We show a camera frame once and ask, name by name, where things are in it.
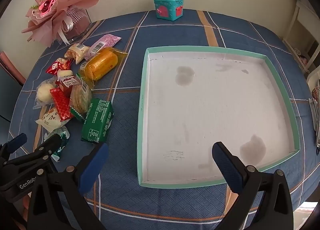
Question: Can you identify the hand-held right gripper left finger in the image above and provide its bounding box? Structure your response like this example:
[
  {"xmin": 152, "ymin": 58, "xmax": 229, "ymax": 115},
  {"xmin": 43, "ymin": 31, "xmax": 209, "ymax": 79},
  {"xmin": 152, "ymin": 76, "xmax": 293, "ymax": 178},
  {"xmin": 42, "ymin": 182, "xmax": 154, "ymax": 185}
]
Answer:
[{"xmin": 27, "ymin": 142, "xmax": 109, "ymax": 230}]

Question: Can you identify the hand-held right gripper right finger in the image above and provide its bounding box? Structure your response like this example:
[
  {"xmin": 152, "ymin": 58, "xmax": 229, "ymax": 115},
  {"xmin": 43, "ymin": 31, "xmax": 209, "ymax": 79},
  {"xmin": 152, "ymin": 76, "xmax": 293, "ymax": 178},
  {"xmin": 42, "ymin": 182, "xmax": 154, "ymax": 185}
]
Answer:
[{"xmin": 211, "ymin": 141, "xmax": 294, "ymax": 230}]

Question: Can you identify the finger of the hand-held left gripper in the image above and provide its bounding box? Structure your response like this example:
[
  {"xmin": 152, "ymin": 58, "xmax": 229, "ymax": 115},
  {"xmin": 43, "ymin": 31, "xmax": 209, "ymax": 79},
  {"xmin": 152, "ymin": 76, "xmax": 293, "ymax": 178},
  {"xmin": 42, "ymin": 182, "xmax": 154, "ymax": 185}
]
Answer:
[
  {"xmin": 0, "ymin": 133, "xmax": 28, "ymax": 160},
  {"xmin": 0, "ymin": 134, "xmax": 63, "ymax": 171}
]

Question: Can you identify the pale green brick-print packet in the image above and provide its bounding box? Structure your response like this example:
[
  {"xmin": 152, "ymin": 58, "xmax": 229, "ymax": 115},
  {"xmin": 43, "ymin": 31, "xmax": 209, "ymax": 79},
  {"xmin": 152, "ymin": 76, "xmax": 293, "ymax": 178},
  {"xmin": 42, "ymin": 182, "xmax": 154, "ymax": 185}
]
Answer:
[{"xmin": 44, "ymin": 126, "xmax": 70, "ymax": 162}]

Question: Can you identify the white snack packet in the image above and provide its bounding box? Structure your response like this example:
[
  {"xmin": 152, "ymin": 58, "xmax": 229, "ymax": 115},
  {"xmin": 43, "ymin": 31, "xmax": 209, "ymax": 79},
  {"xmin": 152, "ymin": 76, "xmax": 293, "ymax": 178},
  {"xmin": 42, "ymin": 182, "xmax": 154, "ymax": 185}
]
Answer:
[{"xmin": 35, "ymin": 106, "xmax": 65, "ymax": 130}]

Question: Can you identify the green-edged candy packet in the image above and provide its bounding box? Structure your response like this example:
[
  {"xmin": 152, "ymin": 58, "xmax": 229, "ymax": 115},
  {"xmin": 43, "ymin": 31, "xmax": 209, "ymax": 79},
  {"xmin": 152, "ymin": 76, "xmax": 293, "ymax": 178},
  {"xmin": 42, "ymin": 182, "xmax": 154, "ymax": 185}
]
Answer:
[{"xmin": 70, "ymin": 108, "xmax": 86, "ymax": 122}]

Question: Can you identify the red patterned wafer packet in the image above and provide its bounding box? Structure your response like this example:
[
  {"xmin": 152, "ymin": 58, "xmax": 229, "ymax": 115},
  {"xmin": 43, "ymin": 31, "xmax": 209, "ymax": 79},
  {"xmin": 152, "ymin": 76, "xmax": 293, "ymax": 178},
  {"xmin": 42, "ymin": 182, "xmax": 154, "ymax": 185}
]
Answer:
[{"xmin": 49, "ymin": 88, "xmax": 74, "ymax": 122}]

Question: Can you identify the dark green snack packet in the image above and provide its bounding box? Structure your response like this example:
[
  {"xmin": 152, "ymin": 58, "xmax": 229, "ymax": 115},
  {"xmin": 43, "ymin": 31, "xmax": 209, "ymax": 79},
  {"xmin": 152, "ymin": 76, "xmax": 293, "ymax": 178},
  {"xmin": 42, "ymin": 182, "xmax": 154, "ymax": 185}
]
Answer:
[{"xmin": 80, "ymin": 98, "xmax": 114, "ymax": 144}]

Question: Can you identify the round white pastry packet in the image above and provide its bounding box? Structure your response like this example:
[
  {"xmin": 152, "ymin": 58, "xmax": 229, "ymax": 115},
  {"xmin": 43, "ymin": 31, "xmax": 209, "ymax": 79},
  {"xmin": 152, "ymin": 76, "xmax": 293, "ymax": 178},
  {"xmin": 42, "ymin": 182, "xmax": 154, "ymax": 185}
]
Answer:
[{"xmin": 32, "ymin": 79, "xmax": 57, "ymax": 109}]

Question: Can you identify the clear biscuit packet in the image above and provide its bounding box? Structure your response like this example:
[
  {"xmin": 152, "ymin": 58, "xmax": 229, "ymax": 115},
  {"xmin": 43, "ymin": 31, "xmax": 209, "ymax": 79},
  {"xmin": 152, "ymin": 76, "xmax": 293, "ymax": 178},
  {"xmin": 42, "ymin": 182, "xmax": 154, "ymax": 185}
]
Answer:
[{"xmin": 69, "ymin": 80, "xmax": 92, "ymax": 114}]

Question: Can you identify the red and white small packet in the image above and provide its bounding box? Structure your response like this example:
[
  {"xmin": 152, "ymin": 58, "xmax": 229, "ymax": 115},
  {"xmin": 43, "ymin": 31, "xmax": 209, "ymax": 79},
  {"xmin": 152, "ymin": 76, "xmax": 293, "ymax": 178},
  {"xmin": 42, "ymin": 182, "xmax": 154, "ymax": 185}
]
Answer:
[{"xmin": 57, "ymin": 70, "xmax": 77, "ymax": 96}]

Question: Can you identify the mint green cardboard tray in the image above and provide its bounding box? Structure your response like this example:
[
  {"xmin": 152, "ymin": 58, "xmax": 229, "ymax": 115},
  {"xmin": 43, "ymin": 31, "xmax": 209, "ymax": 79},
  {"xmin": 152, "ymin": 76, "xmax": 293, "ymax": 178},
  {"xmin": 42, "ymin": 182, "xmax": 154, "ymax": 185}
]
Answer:
[{"xmin": 136, "ymin": 45, "xmax": 300, "ymax": 188}]

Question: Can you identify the red peanut packet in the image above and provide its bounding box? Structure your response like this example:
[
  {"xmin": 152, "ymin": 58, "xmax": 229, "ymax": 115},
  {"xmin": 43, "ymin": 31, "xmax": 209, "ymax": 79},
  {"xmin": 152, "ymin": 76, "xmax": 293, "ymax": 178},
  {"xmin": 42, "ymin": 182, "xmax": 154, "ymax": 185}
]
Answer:
[{"xmin": 46, "ymin": 57, "xmax": 73, "ymax": 74}]

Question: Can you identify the beige snack packet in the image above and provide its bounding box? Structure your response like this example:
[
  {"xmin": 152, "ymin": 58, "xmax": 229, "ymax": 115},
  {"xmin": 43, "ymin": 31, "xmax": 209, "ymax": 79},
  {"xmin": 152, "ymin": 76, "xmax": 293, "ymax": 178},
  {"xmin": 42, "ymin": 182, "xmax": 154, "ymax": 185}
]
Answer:
[{"xmin": 64, "ymin": 43, "xmax": 90, "ymax": 65}]

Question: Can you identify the yellow cake packet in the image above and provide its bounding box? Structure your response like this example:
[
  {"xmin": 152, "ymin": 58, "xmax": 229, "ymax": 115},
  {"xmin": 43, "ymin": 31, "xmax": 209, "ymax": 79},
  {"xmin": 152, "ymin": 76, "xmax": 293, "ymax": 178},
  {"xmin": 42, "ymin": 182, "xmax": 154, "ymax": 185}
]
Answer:
[{"xmin": 78, "ymin": 47, "xmax": 128, "ymax": 89}]

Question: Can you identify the pink brick-print snack packet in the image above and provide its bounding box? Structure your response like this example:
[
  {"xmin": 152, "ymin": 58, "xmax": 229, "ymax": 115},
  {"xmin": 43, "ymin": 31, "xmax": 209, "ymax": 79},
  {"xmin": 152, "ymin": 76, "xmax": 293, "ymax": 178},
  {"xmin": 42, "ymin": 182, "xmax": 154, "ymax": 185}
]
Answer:
[{"xmin": 84, "ymin": 34, "xmax": 122, "ymax": 60}]

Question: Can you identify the square glass vase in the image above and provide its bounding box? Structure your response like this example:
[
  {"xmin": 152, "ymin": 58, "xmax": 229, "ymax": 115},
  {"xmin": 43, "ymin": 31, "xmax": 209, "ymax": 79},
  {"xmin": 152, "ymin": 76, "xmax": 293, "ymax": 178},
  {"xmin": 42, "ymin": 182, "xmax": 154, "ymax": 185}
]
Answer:
[{"xmin": 59, "ymin": 8, "xmax": 92, "ymax": 41}]

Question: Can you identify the pink flower bouquet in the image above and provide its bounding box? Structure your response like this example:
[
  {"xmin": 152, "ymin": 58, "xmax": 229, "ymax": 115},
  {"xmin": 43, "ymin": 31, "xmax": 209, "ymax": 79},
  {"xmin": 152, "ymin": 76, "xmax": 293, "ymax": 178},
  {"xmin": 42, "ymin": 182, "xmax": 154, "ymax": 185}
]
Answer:
[{"xmin": 21, "ymin": 0, "xmax": 99, "ymax": 47}]

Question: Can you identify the blue plaid tablecloth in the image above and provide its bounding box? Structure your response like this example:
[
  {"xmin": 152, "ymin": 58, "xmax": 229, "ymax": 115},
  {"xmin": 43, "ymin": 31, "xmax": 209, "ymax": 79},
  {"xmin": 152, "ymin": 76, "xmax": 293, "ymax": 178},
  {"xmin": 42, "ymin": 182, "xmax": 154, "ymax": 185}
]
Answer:
[{"xmin": 7, "ymin": 10, "xmax": 317, "ymax": 230}]

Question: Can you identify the white wooden shelf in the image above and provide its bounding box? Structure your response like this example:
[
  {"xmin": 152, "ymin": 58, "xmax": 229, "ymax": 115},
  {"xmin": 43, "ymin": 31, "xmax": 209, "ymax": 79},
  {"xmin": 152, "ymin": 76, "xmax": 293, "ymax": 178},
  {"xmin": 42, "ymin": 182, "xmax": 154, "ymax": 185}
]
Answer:
[{"xmin": 282, "ymin": 0, "xmax": 320, "ymax": 73}]

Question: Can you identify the teal toy house box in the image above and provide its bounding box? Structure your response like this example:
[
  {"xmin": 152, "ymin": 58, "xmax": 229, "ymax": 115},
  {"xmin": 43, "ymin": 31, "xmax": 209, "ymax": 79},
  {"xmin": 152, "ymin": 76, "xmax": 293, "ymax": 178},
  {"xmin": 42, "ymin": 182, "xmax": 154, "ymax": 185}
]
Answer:
[{"xmin": 153, "ymin": 0, "xmax": 185, "ymax": 22}]

